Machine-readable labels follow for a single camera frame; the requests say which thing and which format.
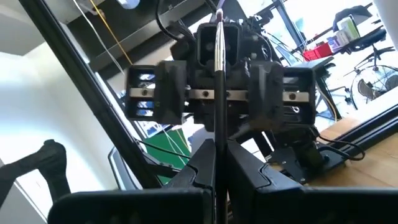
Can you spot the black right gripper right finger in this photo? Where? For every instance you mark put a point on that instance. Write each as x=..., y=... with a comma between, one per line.
x=311, y=207

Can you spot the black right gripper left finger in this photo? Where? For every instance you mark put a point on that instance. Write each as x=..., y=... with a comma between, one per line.
x=130, y=207

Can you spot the black aluminium table frame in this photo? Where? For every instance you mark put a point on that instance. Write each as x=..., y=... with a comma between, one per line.
x=93, y=93

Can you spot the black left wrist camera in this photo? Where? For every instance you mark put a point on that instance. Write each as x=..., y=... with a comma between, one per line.
x=205, y=46

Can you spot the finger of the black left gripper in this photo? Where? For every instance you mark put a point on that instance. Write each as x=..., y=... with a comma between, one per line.
x=265, y=93
x=171, y=93

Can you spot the green board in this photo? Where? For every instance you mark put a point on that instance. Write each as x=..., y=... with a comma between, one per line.
x=169, y=144

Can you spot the white and green box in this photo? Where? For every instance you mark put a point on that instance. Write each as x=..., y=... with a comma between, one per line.
x=349, y=27

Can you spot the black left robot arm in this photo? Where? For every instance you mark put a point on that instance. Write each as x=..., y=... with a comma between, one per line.
x=298, y=140

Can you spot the black floor fan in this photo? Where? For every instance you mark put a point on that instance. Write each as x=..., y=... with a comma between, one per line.
x=373, y=84

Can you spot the black curved stand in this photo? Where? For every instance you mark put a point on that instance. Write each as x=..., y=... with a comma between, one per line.
x=49, y=161

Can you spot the red storage box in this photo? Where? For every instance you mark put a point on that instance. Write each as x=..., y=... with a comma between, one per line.
x=317, y=51

